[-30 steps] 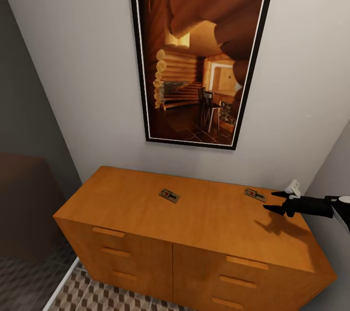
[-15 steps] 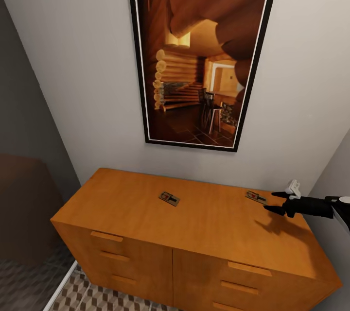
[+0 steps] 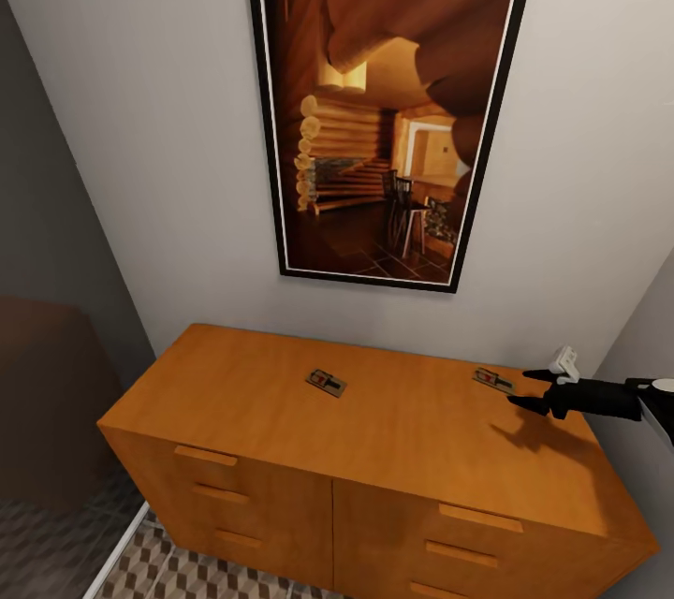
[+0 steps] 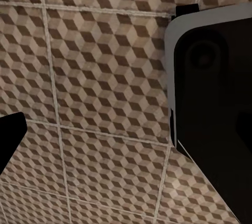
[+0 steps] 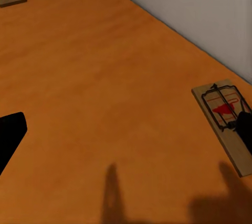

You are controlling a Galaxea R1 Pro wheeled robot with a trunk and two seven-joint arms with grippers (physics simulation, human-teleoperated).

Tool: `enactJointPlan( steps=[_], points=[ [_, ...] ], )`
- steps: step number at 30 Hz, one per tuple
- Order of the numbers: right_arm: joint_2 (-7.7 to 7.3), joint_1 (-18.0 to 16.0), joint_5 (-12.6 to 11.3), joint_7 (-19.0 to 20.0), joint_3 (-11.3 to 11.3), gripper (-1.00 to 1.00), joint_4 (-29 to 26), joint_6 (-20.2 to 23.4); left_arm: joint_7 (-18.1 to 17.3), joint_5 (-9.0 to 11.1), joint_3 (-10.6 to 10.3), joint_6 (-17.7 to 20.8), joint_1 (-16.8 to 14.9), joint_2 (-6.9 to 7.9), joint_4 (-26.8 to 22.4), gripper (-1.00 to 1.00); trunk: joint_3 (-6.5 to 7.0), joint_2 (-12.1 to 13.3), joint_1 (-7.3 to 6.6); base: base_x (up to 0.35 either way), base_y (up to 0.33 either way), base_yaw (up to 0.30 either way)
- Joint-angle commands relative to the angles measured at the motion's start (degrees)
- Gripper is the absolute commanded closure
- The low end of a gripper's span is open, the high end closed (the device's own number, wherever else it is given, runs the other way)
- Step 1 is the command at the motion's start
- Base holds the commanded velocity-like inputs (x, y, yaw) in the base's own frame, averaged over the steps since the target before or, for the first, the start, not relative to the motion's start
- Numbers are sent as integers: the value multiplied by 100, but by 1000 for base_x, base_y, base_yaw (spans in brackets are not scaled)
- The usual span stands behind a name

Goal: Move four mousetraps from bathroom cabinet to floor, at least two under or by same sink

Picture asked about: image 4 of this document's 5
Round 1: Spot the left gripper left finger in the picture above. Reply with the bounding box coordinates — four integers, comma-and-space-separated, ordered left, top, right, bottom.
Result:
0, 112, 27, 175

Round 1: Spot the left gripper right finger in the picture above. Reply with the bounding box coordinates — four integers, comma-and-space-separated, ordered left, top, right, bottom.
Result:
235, 111, 252, 153

